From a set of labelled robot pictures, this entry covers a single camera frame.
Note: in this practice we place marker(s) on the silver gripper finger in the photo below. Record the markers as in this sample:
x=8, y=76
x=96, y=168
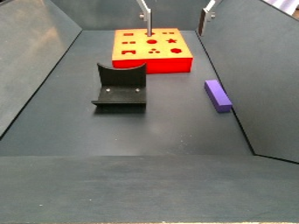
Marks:
x=146, y=16
x=206, y=15

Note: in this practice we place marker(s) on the purple rectangular block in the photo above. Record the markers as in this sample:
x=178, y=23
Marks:
x=221, y=101

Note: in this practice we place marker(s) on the red foam shape board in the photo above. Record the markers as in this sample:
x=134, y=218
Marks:
x=163, y=51

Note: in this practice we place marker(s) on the black curved fixture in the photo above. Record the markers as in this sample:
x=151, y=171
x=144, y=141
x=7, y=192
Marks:
x=122, y=85

